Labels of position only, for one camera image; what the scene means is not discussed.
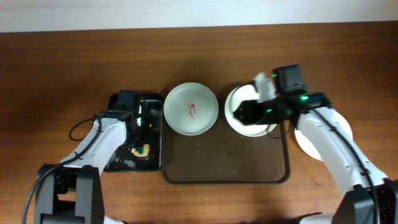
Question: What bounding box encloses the white plate with red stain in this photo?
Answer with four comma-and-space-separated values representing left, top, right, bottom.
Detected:
294, 109, 354, 162

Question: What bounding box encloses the yellow green sponge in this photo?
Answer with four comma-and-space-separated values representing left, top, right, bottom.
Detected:
131, 144, 150, 158

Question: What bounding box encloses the pale green plate red stain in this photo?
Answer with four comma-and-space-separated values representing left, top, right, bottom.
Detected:
163, 82, 219, 136

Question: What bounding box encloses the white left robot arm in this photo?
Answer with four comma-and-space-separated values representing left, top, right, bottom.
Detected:
22, 90, 147, 223

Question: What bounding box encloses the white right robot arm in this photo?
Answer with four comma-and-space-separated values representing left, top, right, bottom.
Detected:
232, 64, 397, 224

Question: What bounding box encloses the brown plastic serving tray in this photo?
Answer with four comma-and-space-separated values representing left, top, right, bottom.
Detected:
161, 99, 290, 184

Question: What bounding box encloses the cream plate with red stain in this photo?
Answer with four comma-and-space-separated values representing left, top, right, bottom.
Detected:
224, 85, 276, 137

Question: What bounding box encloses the black wash basin with water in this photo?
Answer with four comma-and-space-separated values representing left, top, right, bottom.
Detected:
104, 93, 164, 172

